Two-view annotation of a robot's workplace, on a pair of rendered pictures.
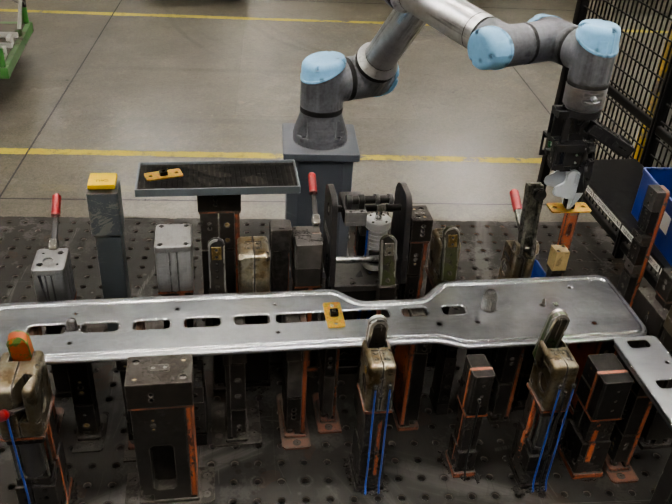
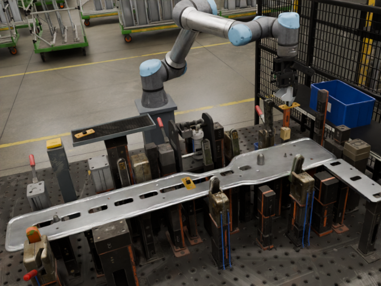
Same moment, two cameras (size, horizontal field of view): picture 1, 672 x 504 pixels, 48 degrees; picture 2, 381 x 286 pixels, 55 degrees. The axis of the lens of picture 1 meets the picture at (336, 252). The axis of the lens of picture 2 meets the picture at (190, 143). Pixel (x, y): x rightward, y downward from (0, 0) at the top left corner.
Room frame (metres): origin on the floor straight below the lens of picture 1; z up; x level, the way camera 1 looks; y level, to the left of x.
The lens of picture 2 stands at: (0.05, 0.14, 1.89)
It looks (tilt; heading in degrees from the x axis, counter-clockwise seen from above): 30 degrees down; 352
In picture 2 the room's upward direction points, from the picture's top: 5 degrees counter-clockwise
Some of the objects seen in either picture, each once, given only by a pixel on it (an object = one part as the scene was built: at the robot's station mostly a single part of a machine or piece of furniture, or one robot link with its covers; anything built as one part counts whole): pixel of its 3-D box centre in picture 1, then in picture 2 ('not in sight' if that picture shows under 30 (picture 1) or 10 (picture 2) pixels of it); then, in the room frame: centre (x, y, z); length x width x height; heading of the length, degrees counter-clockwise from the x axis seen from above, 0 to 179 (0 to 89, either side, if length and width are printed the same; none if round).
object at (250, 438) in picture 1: (234, 376); (144, 226); (1.23, 0.20, 0.84); 0.13 x 0.11 x 0.29; 10
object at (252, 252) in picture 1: (253, 315); (145, 194); (1.39, 0.18, 0.89); 0.13 x 0.11 x 0.38; 10
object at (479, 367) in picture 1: (470, 418); (266, 218); (1.15, -0.30, 0.84); 0.11 x 0.08 x 0.29; 10
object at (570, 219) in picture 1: (554, 281); (284, 145); (1.52, -0.53, 0.95); 0.03 x 0.01 x 0.50; 100
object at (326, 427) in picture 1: (329, 366); (190, 210); (1.28, 0.00, 0.84); 0.13 x 0.05 x 0.29; 10
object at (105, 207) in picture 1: (113, 266); (66, 186); (1.51, 0.54, 0.92); 0.08 x 0.08 x 0.44; 10
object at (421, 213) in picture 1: (409, 286); (217, 163); (1.52, -0.19, 0.91); 0.07 x 0.05 x 0.42; 10
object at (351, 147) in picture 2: (671, 378); (351, 177); (1.27, -0.76, 0.88); 0.08 x 0.08 x 0.36; 10
